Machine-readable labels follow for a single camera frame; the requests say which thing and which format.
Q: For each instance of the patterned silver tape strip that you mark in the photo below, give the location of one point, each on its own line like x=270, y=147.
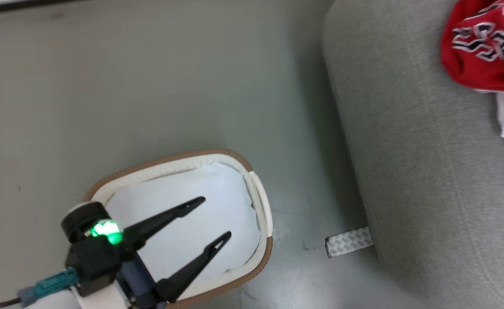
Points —
x=348, y=241

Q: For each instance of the white and black baseboard strip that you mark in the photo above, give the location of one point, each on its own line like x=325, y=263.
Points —
x=16, y=4

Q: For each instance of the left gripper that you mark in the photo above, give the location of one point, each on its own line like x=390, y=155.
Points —
x=99, y=249

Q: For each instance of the white laundry basket brown rim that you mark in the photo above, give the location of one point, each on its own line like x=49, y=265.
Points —
x=200, y=206

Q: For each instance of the red and white jersey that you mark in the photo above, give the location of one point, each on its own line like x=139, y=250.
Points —
x=490, y=51

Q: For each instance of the grey fabric sofa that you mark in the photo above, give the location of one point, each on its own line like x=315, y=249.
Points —
x=427, y=150

